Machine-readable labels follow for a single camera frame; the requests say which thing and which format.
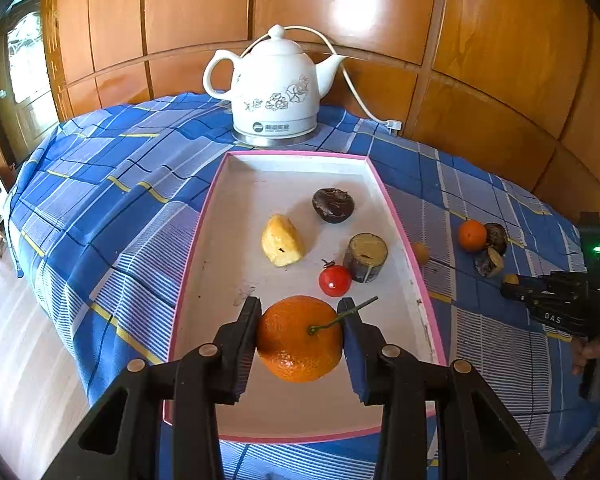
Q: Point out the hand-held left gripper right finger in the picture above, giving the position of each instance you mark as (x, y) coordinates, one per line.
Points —
(355, 350)

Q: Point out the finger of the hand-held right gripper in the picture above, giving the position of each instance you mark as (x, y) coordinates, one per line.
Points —
(517, 292)
(560, 279)

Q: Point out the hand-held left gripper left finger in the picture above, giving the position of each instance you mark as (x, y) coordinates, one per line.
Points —
(247, 340)

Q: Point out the small yellow round fruit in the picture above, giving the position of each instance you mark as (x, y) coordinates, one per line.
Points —
(510, 278)

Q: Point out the cut round brown fruit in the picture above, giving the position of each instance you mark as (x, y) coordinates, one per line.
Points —
(489, 264)

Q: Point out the mandarin orange with stem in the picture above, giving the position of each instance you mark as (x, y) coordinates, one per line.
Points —
(295, 345)

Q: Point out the dark brown mangosteen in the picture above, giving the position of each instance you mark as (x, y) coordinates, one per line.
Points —
(498, 237)

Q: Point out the red cherry tomato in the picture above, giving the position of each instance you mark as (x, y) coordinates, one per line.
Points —
(335, 281)

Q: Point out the cut cylinder brown fruit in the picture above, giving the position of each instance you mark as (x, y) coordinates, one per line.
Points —
(365, 257)

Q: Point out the large yellow fruit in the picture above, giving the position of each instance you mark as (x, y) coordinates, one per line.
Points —
(282, 241)

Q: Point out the white tray with pink rim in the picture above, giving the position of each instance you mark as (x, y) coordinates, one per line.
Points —
(240, 200)

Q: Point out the dark brown fruit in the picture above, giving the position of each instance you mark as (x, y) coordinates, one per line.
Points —
(332, 205)

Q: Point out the small brown round fruit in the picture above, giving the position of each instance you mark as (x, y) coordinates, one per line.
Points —
(420, 252)

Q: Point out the blue plaid cloth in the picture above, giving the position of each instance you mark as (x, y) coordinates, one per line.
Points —
(105, 210)

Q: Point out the silver kettle base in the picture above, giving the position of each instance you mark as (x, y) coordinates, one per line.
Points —
(275, 141)

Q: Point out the white power plug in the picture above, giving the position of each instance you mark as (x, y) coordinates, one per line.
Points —
(394, 124)

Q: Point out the white ceramic electric kettle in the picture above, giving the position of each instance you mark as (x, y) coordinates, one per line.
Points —
(275, 75)

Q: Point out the wooden door with glass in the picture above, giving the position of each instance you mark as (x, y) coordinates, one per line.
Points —
(25, 85)

